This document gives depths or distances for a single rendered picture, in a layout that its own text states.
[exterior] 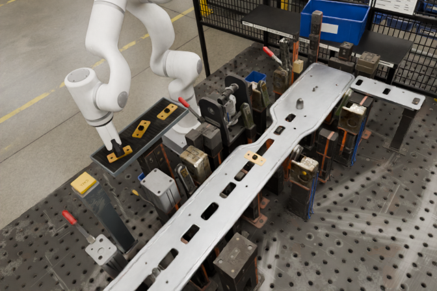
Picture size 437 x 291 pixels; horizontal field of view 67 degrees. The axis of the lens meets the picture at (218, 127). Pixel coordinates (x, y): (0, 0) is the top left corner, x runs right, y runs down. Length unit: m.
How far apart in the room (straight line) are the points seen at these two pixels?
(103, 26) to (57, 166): 2.11
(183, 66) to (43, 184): 1.84
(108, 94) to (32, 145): 2.42
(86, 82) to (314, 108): 0.93
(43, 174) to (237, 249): 2.21
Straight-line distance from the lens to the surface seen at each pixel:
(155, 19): 1.30
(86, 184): 1.16
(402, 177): 1.70
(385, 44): 1.86
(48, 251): 1.68
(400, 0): 1.85
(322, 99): 1.52
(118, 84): 0.94
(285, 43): 1.48
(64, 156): 3.06
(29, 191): 2.97
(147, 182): 1.14
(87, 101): 0.98
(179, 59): 1.44
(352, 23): 1.77
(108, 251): 1.12
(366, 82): 1.64
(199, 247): 1.11
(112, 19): 1.03
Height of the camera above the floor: 2.00
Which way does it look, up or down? 46 degrees down
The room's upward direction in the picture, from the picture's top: 9 degrees counter-clockwise
